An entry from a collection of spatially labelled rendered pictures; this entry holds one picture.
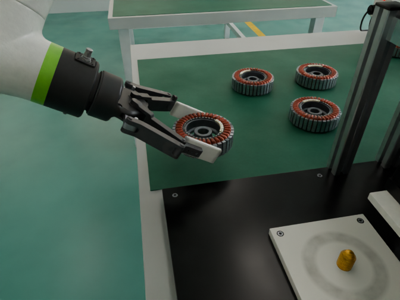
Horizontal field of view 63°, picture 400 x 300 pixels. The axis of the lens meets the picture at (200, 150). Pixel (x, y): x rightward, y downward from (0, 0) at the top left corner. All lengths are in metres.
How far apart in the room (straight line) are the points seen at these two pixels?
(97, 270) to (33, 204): 0.53
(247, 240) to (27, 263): 1.18
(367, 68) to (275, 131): 0.28
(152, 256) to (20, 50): 0.33
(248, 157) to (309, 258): 0.26
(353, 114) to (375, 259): 0.21
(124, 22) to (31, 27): 1.10
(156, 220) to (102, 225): 1.03
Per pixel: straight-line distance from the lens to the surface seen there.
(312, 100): 0.82
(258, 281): 0.46
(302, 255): 0.48
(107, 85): 0.52
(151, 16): 1.59
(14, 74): 0.50
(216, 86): 0.93
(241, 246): 0.49
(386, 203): 0.44
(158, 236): 0.53
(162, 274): 0.49
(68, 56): 0.51
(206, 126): 0.63
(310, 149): 0.71
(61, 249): 1.54
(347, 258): 0.47
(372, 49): 0.53
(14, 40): 0.51
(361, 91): 0.55
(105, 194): 1.70
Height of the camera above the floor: 1.16
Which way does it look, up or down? 37 degrees down
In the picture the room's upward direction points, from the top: straight up
